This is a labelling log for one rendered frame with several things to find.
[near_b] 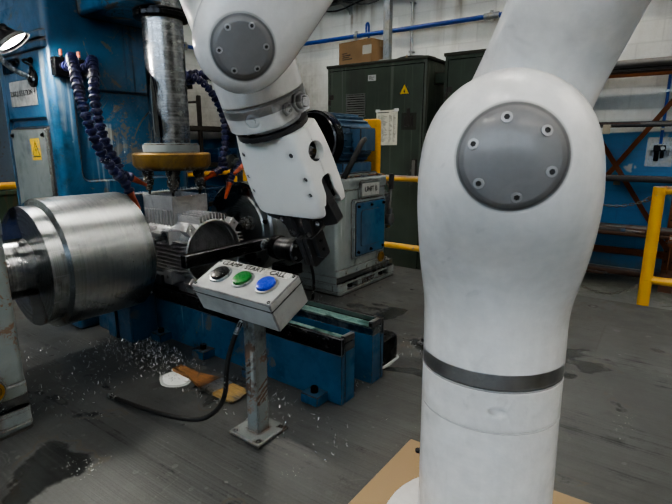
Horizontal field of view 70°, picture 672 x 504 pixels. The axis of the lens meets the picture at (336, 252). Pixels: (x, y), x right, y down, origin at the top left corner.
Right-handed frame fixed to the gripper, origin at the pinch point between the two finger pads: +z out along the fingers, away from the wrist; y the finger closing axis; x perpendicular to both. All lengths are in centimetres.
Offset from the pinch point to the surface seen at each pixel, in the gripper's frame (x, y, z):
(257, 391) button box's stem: 7.0, 15.6, 25.9
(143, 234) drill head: -6, 51, 9
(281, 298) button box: 1.1, 8.4, 9.6
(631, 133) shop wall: -485, 22, 203
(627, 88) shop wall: -503, 31, 164
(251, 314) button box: 3.5, 13.2, 11.8
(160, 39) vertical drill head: -37, 63, -21
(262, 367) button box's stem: 4.3, 15.6, 23.1
